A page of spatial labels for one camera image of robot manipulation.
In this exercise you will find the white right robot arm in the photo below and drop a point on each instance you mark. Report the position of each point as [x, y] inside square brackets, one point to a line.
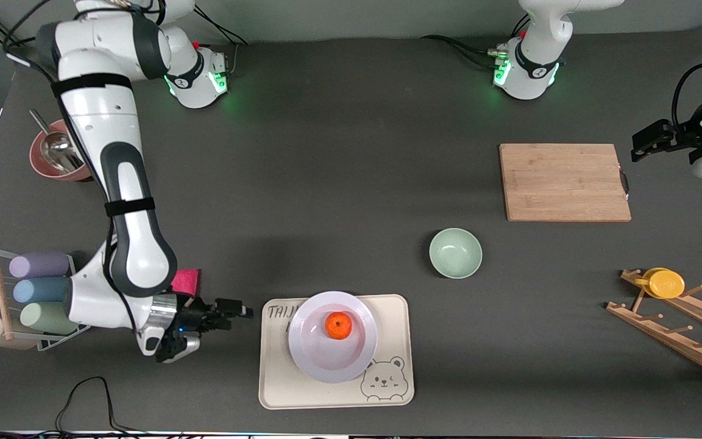
[119, 183]

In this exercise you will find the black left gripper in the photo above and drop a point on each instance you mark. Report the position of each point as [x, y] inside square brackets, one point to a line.
[679, 137]

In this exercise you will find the light green bowl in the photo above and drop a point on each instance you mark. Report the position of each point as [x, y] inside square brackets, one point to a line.
[455, 253]

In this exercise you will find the white ridged plate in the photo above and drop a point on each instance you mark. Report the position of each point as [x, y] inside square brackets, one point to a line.
[326, 360]

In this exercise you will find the pink bowl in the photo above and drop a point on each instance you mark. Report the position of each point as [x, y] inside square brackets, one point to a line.
[43, 167]

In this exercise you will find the yellow cup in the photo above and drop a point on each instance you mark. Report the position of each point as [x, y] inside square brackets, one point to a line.
[666, 284]

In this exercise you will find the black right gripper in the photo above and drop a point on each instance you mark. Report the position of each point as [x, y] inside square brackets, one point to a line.
[193, 318]

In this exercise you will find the wooden cutting board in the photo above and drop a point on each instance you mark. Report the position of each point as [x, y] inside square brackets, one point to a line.
[561, 183]

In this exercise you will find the blue cup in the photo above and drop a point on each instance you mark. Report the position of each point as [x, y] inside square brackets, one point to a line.
[40, 290]

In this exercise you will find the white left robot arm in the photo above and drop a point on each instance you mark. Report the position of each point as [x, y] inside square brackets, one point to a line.
[534, 55]

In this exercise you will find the purple cup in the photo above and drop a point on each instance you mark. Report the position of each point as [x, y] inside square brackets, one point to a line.
[39, 265]

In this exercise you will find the wooden peg dish rack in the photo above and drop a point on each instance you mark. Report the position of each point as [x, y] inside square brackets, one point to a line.
[674, 338]

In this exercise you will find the beige bear print tray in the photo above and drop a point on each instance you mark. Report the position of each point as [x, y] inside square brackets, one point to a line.
[397, 329]

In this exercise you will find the green cup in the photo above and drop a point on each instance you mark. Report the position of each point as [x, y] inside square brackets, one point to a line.
[46, 317]

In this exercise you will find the orange fruit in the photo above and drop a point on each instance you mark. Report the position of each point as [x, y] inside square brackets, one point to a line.
[339, 325]

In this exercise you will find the metal scoop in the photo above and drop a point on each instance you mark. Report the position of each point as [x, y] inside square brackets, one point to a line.
[57, 149]

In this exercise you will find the pink folded cloth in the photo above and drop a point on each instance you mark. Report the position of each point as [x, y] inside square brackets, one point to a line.
[186, 281]

